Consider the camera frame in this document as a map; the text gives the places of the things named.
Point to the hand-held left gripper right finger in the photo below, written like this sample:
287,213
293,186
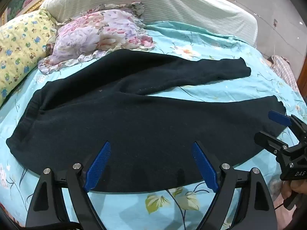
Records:
203,165

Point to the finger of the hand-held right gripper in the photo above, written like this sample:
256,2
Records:
279,118
268,141

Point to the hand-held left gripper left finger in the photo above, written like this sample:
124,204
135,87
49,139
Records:
99,163

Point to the black pants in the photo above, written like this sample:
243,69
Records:
134,115

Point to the person's right hand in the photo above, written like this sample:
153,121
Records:
299,188

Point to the plaid cloth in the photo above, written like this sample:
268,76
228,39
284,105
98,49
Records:
285,69

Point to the turquoise floral bed sheet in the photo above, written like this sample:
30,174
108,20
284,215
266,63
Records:
215,52

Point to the pink floral ruffled pillow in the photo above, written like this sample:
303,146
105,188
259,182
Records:
96,36

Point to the yellow cartoon print pillow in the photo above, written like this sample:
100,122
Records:
20,45

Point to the white striped padded headboard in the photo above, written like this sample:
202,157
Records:
182,4

